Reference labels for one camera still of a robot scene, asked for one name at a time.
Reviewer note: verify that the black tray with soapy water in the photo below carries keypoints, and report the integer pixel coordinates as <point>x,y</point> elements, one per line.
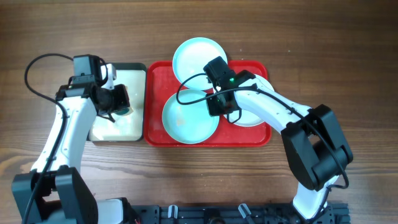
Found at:
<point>130,127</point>

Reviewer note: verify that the green scrubbing sponge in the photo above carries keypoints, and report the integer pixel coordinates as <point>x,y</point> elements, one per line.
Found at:
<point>125,111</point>

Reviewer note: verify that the white plate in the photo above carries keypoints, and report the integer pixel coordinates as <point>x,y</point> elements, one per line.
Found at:
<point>248,119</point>

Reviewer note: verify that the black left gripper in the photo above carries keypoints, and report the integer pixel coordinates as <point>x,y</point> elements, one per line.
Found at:
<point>119,94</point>

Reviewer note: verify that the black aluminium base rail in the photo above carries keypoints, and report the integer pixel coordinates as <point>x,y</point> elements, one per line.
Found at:
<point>278,213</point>

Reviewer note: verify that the red plastic tray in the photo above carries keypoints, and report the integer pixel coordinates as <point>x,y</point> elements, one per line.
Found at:
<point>161,84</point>

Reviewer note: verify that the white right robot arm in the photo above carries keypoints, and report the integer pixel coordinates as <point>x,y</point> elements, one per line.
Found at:
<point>315,145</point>

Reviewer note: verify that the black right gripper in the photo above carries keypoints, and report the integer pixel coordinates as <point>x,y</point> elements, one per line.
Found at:
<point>213,111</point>

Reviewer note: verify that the light blue plate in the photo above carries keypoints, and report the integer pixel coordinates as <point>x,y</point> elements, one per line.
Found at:
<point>191,56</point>

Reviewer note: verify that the pale green plate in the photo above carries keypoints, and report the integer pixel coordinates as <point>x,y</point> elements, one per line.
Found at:
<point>188,124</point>

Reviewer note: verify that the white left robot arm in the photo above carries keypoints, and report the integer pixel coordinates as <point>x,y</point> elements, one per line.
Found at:
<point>54,191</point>

